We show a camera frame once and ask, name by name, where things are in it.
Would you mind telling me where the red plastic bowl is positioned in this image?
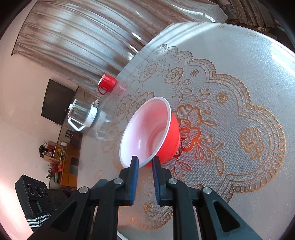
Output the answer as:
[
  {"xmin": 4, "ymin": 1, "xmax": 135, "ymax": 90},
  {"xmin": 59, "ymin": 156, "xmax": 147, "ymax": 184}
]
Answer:
[{"xmin": 119, "ymin": 97, "xmax": 181, "ymax": 168}]

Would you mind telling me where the orange wooden cabinet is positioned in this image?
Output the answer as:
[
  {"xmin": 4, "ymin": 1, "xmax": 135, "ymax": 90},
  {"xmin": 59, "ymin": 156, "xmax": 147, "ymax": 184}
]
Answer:
[{"xmin": 58, "ymin": 144, "xmax": 80, "ymax": 190}]

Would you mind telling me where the lace patterned tablecloth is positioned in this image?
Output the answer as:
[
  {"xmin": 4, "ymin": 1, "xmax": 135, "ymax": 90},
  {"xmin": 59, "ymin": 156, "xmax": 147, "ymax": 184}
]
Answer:
[{"xmin": 92, "ymin": 43, "xmax": 287, "ymax": 231}]

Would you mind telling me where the white glass electric kettle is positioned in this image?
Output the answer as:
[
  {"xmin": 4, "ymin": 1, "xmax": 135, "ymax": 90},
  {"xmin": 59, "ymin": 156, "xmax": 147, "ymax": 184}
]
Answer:
[{"xmin": 67, "ymin": 99, "xmax": 111, "ymax": 132}]

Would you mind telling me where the red mug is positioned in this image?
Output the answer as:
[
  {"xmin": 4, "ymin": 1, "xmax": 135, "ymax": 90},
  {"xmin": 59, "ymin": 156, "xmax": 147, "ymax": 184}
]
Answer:
[{"xmin": 98, "ymin": 73, "xmax": 117, "ymax": 95}]

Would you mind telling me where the beige window curtain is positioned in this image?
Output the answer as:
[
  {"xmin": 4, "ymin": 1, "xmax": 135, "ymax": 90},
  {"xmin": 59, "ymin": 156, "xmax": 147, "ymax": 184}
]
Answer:
[{"xmin": 13, "ymin": 0, "xmax": 228, "ymax": 95}]

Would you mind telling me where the black wall television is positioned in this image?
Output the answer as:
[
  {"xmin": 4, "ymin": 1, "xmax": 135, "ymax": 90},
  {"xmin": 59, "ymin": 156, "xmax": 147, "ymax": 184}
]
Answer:
[{"xmin": 41, "ymin": 79, "xmax": 75, "ymax": 126}]

